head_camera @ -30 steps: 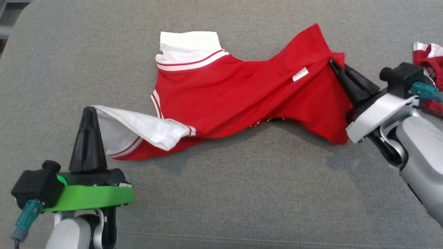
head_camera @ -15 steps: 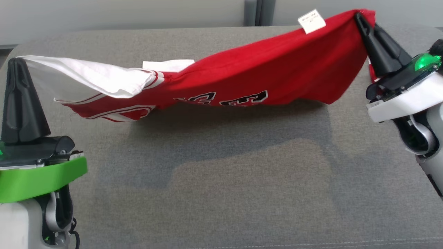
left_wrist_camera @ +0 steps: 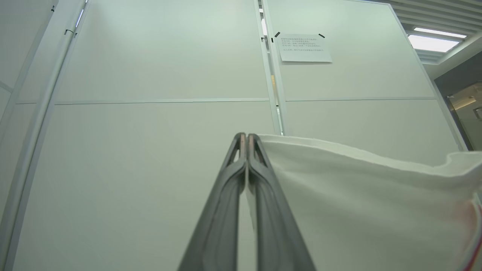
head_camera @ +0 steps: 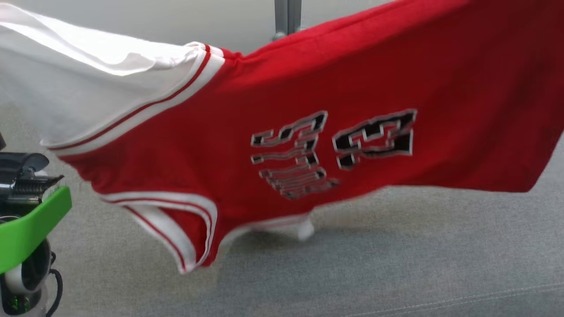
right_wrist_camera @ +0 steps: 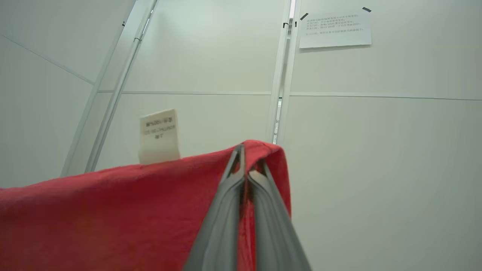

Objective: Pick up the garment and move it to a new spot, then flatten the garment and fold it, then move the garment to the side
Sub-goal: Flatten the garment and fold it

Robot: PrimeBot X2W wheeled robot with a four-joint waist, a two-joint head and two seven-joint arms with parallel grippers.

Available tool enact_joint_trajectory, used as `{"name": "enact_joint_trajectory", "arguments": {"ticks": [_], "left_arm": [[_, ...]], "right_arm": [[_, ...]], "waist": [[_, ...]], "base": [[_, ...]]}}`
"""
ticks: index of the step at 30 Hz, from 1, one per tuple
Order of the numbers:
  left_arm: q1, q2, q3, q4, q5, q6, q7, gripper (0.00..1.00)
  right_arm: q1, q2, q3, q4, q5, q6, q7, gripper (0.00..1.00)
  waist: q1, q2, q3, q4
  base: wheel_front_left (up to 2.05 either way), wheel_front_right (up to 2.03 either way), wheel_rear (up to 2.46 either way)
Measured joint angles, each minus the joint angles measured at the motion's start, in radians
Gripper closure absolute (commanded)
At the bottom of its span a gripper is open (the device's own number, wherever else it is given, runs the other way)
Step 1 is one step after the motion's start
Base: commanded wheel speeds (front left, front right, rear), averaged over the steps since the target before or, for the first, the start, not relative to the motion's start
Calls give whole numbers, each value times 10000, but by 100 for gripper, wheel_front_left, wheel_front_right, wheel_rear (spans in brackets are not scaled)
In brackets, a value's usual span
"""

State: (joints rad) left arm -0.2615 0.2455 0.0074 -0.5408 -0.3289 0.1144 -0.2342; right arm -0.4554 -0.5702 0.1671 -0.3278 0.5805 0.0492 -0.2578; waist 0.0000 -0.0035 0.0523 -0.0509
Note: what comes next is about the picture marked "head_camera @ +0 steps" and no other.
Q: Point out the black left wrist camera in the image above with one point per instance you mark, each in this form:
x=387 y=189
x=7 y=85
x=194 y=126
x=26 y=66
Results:
x=22 y=176

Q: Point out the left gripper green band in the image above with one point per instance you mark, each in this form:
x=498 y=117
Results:
x=26 y=233

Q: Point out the red Bulls basketball jersey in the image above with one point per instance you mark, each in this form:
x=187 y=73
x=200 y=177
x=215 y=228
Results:
x=352 y=66

